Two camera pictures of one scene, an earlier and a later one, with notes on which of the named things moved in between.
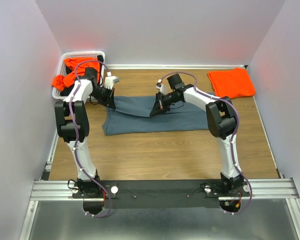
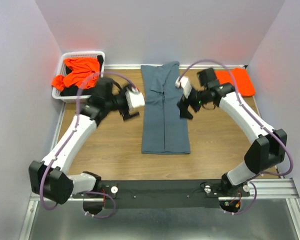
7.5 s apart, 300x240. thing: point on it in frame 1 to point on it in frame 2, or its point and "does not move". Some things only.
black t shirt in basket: x=67 y=91 does not move
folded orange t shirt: x=232 y=84 does not move
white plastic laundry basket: x=57 y=94 does not move
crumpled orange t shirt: x=79 y=66 does not move
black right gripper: x=159 y=107 to x=183 y=103
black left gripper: x=109 y=101 to x=125 y=113
